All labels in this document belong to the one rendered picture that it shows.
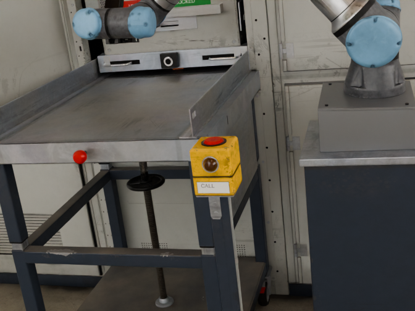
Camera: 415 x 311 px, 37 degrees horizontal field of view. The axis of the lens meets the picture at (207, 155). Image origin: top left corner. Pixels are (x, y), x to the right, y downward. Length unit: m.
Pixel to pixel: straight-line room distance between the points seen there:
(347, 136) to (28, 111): 0.90
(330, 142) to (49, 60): 1.06
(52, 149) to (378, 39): 0.81
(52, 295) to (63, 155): 1.14
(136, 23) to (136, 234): 1.07
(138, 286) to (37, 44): 0.88
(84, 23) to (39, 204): 1.09
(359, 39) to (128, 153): 0.59
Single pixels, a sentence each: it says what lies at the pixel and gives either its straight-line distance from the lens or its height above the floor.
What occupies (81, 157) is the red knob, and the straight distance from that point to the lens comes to 1.50.
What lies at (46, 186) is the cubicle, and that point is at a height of 0.45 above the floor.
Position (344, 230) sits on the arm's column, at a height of 0.56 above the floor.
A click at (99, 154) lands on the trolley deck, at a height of 0.81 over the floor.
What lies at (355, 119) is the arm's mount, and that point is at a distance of 1.52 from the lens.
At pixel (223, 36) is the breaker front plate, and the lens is 2.10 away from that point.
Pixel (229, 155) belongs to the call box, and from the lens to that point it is 1.17.
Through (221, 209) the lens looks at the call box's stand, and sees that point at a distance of 1.24.
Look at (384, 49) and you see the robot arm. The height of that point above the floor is 1.00.
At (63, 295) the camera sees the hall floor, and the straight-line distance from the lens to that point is 2.61.
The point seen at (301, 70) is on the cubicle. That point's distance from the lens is 2.02.
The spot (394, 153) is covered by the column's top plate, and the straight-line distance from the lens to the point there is 1.52.
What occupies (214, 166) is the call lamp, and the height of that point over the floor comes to 0.87.
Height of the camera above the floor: 1.28
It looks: 19 degrees down
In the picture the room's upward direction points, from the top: 7 degrees counter-clockwise
